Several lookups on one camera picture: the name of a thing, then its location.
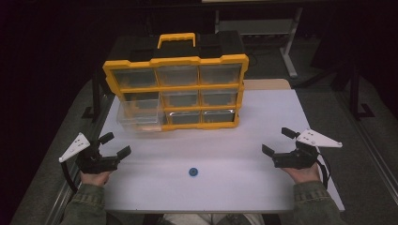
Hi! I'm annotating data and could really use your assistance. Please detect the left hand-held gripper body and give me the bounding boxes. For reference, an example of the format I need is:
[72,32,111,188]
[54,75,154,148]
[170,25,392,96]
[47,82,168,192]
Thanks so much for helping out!
[58,132,122,175]

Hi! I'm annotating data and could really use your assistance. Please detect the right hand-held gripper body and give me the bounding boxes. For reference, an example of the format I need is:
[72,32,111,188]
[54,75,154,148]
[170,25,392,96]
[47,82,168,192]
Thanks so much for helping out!
[272,127,344,171]

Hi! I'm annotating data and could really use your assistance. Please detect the person's left hand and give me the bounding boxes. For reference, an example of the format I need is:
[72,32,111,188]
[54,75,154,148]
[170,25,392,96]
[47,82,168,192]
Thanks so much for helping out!
[80,171,113,188]

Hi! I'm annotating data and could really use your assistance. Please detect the person's right hand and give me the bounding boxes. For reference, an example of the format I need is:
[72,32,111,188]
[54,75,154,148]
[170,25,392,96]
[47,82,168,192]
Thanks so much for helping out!
[280,163,322,185]

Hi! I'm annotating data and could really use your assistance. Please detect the transparent plastic drawer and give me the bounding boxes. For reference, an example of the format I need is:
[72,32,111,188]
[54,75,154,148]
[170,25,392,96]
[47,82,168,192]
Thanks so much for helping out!
[116,98,167,133]

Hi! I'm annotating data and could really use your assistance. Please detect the black metal stand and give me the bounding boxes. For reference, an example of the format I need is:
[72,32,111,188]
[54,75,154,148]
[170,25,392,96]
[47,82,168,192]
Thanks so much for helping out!
[81,70,108,122]
[330,61,375,122]

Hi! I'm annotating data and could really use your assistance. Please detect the tan wooden board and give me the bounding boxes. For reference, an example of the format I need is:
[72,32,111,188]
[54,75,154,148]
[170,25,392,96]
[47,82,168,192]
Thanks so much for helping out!
[242,78,292,91]

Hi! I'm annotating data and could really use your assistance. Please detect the set of clear organizer drawers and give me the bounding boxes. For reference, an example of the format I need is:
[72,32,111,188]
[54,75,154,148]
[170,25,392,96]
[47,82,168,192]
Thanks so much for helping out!
[112,64,242,126]

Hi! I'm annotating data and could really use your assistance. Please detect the yellow and black organizer cabinet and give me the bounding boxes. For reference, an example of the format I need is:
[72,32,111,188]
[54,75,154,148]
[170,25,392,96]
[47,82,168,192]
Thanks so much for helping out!
[102,31,251,132]

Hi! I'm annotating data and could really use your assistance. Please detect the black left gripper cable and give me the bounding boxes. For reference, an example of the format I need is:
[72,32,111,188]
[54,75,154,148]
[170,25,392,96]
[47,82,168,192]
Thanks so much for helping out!
[60,161,79,193]

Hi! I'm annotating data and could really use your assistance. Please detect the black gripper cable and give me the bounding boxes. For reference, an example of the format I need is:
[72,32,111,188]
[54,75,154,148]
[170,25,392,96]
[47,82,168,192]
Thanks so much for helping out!
[60,161,79,193]
[314,151,332,190]

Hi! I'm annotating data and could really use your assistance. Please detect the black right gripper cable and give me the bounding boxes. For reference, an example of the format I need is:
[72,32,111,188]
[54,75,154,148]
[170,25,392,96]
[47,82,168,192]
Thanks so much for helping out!
[314,151,332,190]

